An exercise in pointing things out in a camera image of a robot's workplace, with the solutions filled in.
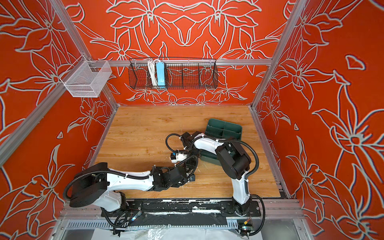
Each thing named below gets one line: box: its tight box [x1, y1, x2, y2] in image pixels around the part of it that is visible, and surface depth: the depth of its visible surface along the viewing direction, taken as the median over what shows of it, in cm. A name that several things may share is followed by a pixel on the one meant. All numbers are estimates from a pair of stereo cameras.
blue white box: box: [156, 62, 166, 89], surface depth 91 cm
